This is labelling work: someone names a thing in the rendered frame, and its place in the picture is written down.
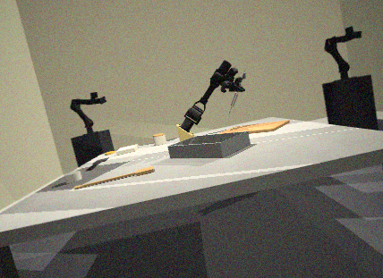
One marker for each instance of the wooden spoon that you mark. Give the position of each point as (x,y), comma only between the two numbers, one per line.
(139,172)

